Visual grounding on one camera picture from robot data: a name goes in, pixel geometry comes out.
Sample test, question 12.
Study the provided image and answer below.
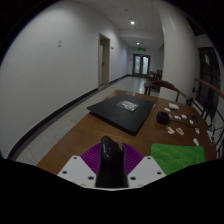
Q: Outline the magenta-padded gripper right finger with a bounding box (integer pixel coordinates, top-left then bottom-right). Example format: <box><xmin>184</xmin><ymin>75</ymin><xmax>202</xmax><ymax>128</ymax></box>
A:
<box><xmin>122</xmin><ymin>143</ymin><xmax>167</xmax><ymax>188</ymax></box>

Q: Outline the dark framed window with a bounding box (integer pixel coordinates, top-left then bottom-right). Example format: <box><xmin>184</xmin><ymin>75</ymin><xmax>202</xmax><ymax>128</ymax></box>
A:
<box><xmin>197</xmin><ymin>47</ymin><xmax>221</xmax><ymax>108</ymax></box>

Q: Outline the wooden chair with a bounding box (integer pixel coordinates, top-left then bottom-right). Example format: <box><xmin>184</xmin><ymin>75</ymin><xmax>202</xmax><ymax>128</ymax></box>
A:
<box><xmin>148</xmin><ymin>69</ymin><xmax>163</xmax><ymax>83</ymax></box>

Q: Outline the green mouse pad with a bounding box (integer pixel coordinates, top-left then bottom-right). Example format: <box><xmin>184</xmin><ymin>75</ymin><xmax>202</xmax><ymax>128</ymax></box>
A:
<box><xmin>150</xmin><ymin>143</ymin><xmax>207</xmax><ymax>176</ymax></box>

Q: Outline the open side door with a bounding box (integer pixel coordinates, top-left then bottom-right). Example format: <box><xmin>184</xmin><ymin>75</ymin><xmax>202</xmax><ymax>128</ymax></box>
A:
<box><xmin>97</xmin><ymin>32</ymin><xmax>111</xmax><ymax>88</ymax></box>

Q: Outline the small black box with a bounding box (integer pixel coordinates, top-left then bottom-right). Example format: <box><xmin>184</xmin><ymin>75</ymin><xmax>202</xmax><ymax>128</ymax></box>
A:
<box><xmin>156</xmin><ymin>111</ymin><xmax>170</xmax><ymax>126</ymax></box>

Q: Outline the glass double door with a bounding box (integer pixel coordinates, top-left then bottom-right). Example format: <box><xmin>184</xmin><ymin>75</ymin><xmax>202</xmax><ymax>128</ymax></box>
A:
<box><xmin>132</xmin><ymin>53</ymin><xmax>151</xmax><ymax>78</ymax></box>

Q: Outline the black railing with wooden handrail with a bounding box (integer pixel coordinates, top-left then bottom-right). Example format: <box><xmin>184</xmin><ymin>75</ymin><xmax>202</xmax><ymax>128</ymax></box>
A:
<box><xmin>191</xmin><ymin>77</ymin><xmax>224</xmax><ymax>160</ymax></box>

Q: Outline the small white box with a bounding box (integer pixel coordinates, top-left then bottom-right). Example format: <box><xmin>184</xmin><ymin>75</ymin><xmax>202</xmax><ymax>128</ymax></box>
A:
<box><xmin>168</xmin><ymin>102</ymin><xmax>180</xmax><ymax>111</ymax></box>

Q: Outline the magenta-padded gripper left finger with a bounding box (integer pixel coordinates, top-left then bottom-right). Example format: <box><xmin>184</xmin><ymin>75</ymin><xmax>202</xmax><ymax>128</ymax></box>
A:
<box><xmin>57</xmin><ymin>142</ymin><xmax>103</xmax><ymax>188</ymax></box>

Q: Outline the black computer mouse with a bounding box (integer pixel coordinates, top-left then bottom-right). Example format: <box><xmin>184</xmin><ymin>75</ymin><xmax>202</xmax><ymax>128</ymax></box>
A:
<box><xmin>95</xmin><ymin>135</ymin><xmax>130</xmax><ymax>189</ymax></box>

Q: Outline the white flat device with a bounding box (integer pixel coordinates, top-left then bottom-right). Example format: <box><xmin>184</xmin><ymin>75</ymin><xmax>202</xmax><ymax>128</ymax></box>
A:
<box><xmin>206</xmin><ymin>129</ymin><xmax>215</xmax><ymax>144</ymax></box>

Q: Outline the flat black box with label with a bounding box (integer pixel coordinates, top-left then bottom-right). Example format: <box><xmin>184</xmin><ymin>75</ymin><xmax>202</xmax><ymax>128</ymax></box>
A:
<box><xmin>86</xmin><ymin>94</ymin><xmax>157</xmax><ymax>136</ymax></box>

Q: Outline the wooden armchair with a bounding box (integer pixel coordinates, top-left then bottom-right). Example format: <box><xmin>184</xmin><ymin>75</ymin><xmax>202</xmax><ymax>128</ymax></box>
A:
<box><xmin>143</xmin><ymin>79</ymin><xmax>194</xmax><ymax>106</ymax></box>

